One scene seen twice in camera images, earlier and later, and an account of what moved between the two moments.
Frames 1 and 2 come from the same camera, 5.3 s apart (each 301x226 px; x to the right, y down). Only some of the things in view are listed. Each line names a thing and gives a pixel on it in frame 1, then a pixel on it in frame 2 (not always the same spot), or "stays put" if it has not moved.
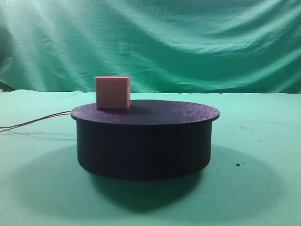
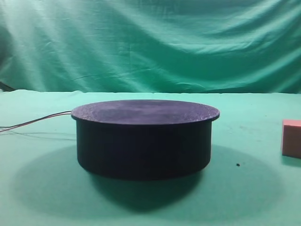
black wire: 37,118 stays put
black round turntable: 152,139 stays put
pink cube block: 113,92 -> 291,138
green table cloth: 253,178 stays put
